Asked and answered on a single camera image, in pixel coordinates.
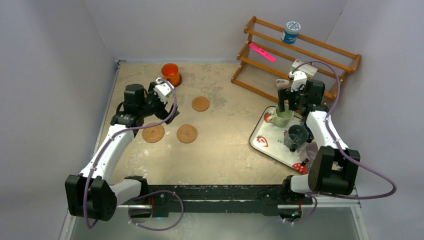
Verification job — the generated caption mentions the pink highlighter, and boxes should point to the pink highlighter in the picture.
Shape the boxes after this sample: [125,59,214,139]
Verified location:
[248,42,276,63]

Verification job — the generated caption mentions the green white box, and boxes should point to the green white box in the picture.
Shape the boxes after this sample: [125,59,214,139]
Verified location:
[289,59,318,80]

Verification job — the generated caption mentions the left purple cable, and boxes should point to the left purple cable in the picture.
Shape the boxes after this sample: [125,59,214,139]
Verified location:
[82,78,185,232]

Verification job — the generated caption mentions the pink purple mug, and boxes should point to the pink purple mug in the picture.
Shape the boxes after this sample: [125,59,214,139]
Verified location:
[300,142,319,167]

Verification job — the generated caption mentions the blue white jar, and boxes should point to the blue white jar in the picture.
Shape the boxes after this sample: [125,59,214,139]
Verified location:
[281,21,301,44]

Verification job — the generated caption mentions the orange mug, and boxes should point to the orange mug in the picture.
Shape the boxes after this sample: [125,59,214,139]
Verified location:
[161,63,182,85]

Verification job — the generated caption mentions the strawberry print tray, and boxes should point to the strawberry print tray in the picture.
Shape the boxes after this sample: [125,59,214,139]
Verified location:
[249,106,312,175]

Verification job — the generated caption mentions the dark brown wooden coaster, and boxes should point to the dark brown wooden coaster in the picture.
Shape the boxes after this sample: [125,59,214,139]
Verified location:
[172,77,182,88]

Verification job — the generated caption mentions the wooden tiered shelf rack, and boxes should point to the wooden tiered shelf rack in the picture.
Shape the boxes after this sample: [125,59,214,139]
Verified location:
[231,16,361,103]

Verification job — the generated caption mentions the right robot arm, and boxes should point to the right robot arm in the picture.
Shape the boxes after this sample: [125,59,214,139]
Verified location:
[278,70,361,204]

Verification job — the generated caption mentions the woven rattan coaster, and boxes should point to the woven rattan coaster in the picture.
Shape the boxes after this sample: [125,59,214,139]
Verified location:
[141,122,165,143]
[176,124,198,144]

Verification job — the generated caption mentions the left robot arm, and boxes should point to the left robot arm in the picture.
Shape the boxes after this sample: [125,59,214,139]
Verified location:
[64,77,179,228]

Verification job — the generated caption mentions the dark grey mug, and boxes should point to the dark grey mug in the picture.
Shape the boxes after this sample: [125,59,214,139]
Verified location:
[283,125,310,153]

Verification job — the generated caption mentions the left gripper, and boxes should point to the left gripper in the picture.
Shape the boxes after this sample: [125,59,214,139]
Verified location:
[138,82,179,124]

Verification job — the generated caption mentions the black aluminium mounting rail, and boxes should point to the black aluminium mounting rail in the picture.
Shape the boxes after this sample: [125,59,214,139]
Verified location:
[59,184,369,240]

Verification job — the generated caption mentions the light green mug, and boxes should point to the light green mug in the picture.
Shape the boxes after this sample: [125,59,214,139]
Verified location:
[265,106,294,128]

